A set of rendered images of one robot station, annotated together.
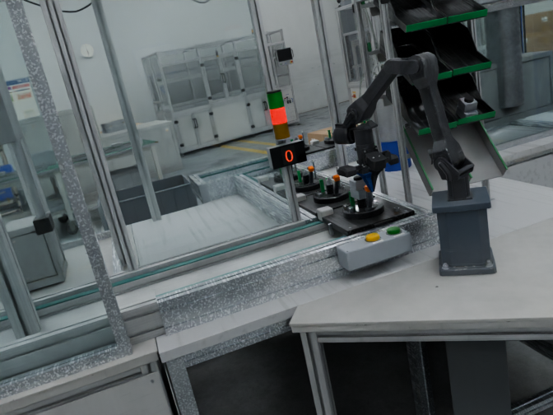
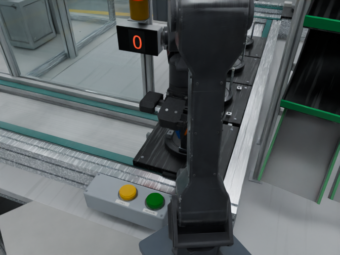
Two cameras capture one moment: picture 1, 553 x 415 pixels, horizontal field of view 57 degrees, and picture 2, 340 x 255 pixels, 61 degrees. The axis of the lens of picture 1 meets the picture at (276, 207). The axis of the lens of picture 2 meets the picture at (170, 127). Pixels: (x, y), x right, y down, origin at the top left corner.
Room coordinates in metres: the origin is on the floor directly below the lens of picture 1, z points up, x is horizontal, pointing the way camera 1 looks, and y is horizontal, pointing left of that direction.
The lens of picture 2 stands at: (1.10, -0.60, 1.52)
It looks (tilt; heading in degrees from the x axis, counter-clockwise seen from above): 39 degrees down; 36
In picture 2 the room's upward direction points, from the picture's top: straight up
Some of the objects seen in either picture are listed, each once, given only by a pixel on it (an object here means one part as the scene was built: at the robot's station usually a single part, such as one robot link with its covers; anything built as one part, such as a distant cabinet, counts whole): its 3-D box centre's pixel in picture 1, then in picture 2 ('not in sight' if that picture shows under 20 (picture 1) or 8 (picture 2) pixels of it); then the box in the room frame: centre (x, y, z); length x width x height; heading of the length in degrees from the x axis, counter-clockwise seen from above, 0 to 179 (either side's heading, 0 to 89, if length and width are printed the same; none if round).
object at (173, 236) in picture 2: (454, 165); (199, 220); (1.32, -0.49, 1.15); 0.09 x 0.07 x 0.06; 130
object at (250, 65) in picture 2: (305, 177); (227, 56); (2.11, -0.15, 1.01); 0.24 x 0.24 x 0.13; 15
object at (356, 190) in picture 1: (357, 186); not in sight; (1.64, -0.28, 1.06); 0.08 x 0.04 x 0.07; 16
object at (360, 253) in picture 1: (374, 248); (129, 201); (1.40, -0.26, 0.93); 0.21 x 0.07 x 0.06; 105
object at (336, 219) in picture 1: (364, 215); (189, 144); (1.62, -0.28, 0.96); 0.24 x 0.24 x 0.02; 15
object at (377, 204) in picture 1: (363, 209); (189, 139); (1.62, -0.28, 0.98); 0.14 x 0.14 x 0.02
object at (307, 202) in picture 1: (329, 187); (213, 85); (1.87, -0.21, 1.01); 0.24 x 0.24 x 0.13; 15
